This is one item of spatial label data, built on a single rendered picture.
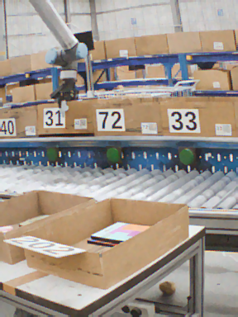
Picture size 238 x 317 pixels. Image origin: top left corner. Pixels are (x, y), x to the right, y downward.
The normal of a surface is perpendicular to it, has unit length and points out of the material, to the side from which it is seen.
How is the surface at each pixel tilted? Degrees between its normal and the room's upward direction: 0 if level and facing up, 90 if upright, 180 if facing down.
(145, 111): 90
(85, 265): 91
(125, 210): 89
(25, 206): 89
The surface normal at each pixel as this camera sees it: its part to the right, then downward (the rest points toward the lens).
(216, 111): -0.54, 0.23
